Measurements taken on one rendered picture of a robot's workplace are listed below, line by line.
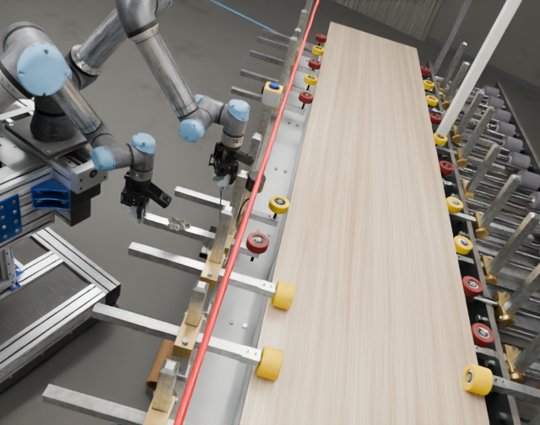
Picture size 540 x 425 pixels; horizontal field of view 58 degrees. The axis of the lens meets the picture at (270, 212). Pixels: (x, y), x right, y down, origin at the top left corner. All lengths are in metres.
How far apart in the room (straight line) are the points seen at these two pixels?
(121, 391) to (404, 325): 1.28
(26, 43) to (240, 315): 1.13
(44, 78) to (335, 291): 1.07
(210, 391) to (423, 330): 0.72
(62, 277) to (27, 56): 1.37
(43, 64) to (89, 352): 1.50
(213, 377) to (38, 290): 1.03
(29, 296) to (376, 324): 1.50
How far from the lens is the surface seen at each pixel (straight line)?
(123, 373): 2.41
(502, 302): 2.09
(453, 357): 1.73
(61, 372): 2.43
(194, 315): 1.34
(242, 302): 1.91
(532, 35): 7.52
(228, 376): 1.72
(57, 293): 2.41
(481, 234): 2.43
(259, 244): 1.73
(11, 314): 2.36
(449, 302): 1.89
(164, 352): 2.39
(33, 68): 1.32
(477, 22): 7.60
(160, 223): 1.79
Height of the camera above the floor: 2.08
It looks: 39 degrees down
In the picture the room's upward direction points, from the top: 18 degrees clockwise
